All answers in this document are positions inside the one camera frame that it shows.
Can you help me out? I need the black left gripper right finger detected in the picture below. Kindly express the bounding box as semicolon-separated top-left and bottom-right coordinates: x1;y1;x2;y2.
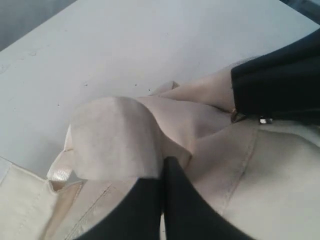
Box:
162;157;250;240

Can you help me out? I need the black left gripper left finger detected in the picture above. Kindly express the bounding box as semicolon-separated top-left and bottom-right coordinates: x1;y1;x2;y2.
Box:
79;178;163;240

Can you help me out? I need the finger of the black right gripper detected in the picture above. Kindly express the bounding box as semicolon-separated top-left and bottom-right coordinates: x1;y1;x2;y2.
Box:
231;41;320;125

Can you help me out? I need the beige duffel bag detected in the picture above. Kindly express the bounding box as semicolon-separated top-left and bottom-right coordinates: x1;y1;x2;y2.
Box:
0;69;320;240

